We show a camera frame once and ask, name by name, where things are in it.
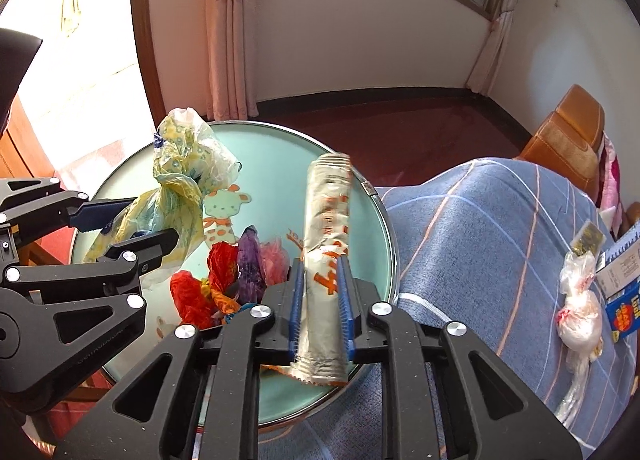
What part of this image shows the pink curtain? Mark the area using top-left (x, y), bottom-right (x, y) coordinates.
top-left (205, 0), bottom-right (261, 121)

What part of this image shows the dark green small packet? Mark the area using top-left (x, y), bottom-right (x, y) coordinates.
top-left (572, 221), bottom-right (606, 257)

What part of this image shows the blue plaid tablecloth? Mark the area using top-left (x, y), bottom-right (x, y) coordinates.
top-left (257, 157), bottom-right (640, 460)

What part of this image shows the pale yellow printed plastic bag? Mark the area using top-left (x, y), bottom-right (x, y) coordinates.
top-left (82, 108), bottom-right (243, 285)

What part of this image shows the purple foil wrapper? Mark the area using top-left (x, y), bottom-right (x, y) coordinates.
top-left (236, 226), bottom-right (268, 303)

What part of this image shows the pink floral cloth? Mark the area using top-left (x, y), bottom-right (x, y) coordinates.
top-left (597, 132), bottom-right (623, 225)

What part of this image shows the clear plastic wrapper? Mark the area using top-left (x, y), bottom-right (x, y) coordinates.
top-left (554, 355), bottom-right (601, 428)

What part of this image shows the long silver snack wrapper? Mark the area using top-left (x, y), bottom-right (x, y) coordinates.
top-left (288, 152), bottom-right (353, 386)

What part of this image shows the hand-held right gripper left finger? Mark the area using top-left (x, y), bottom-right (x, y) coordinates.
top-left (52, 257), bottom-right (306, 460)

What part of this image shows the pink plastic bag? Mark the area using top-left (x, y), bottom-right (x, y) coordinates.
top-left (260, 237), bottom-right (291, 285)

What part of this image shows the tall white milk carton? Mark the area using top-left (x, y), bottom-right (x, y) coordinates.
top-left (597, 220), bottom-right (640, 301)

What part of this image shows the red orange snack wrapper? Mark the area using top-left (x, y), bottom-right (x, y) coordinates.
top-left (202, 241), bottom-right (261, 325)

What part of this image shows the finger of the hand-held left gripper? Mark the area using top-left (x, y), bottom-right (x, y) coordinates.
top-left (0, 178), bottom-right (137, 241)
top-left (0, 230), bottom-right (180, 362)

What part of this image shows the wooden cabinet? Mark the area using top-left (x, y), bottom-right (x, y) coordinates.
top-left (0, 94), bottom-right (56, 181)

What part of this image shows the brown leather sofa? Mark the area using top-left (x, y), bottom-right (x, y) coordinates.
top-left (620, 202), bottom-right (640, 241)

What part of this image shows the red plastic bag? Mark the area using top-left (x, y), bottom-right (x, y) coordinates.
top-left (170, 271), bottom-right (216, 331)

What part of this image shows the dark object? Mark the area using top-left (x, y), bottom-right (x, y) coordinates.
top-left (0, 28), bottom-right (45, 133)

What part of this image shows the orange leather armchair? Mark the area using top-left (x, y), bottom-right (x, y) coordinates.
top-left (515, 84), bottom-right (608, 208)

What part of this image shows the beige curtain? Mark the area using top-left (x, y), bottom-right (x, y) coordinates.
top-left (465, 0), bottom-right (536, 95)

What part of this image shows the wooden door frame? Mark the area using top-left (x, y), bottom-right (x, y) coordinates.
top-left (129, 0), bottom-right (173, 135)

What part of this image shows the clear white plastic bag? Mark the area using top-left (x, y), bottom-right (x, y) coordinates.
top-left (556, 252), bottom-right (603, 361)

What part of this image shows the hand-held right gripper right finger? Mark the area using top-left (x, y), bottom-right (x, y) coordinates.
top-left (336, 256), bottom-right (583, 460)

